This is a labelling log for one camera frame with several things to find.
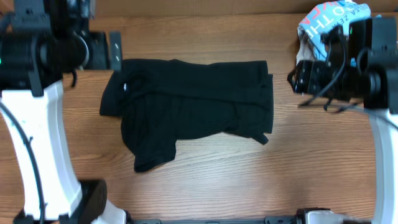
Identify black t-shirt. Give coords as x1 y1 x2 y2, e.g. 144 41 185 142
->
99 59 274 172

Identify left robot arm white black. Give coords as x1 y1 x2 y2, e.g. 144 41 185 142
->
1 0 129 224

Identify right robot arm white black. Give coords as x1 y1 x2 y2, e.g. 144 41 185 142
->
287 17 397 223

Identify beige shorts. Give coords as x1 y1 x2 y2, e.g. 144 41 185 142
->
296 26 317 65

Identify light blue printed t-shirt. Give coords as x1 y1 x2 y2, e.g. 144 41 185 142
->
298 0 371 61

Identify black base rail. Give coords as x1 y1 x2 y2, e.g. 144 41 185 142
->
126 207 373 224

